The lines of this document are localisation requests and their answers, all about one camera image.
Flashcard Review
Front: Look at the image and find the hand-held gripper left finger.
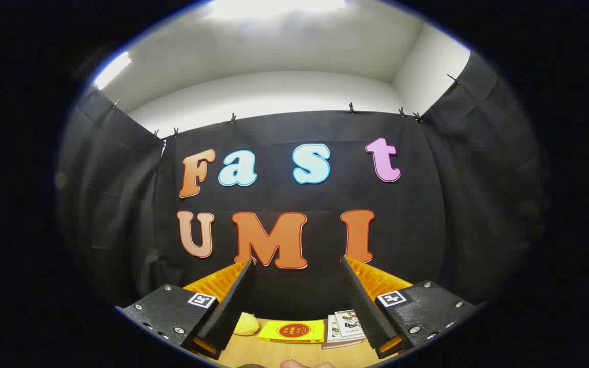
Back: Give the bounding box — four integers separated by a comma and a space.
115, 257, 255, 360

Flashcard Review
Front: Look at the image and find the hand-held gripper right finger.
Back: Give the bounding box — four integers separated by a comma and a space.
339, 256, 479, 360

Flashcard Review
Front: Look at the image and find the yellow bun plush toy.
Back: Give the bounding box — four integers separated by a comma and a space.
232, 312, 260, 336

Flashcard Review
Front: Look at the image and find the yellow book with red label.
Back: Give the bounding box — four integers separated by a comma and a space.
257, 320, 326, 344

